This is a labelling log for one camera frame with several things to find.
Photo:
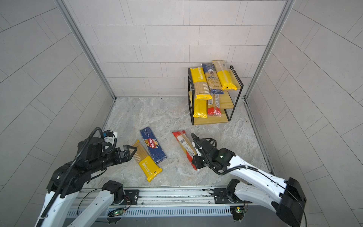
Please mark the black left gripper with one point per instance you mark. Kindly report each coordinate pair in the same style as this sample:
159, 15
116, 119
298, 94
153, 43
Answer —
121, 157

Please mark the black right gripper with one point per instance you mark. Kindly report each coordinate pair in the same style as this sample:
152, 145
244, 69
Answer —
195, 161

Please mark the red spaghetti pack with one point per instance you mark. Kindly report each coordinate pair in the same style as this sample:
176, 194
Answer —
187, 146
214, 106

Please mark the yellow pastatime pasta pack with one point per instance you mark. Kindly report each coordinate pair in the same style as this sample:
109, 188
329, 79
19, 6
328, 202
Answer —
146, 163

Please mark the dark blue pasta box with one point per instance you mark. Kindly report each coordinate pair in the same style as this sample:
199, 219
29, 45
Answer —
154, 148

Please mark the yellow kraft pasta pack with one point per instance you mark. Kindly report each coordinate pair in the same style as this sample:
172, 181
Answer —
200, 109
224, 75

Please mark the red spaghetti pack top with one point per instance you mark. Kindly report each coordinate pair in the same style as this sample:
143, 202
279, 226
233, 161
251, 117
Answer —
214, 106

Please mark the yellow pasta pack wholewheat spaghetti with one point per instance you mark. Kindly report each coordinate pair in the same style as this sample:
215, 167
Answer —
201, 88

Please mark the blue clear spaghetti pack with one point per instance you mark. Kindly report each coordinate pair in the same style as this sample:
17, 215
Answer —
212, 79

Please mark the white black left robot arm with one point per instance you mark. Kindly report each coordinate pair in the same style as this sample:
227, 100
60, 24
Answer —
63, 188

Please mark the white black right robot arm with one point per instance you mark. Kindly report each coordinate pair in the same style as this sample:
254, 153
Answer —
245, 173

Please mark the left circuit board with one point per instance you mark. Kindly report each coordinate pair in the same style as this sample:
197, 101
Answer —
116, 213

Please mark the circuit board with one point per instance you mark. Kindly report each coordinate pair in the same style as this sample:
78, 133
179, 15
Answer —
238, 213
116, 213

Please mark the right circuit board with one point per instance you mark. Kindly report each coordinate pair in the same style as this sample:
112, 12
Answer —
238, 213

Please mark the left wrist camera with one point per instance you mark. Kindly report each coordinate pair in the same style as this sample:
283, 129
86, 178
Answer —
110, 136

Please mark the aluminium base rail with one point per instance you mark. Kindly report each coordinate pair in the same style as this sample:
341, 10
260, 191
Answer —
173, 197

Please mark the wooden shelf black metal frame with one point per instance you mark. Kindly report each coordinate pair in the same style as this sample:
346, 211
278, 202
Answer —
221, 108

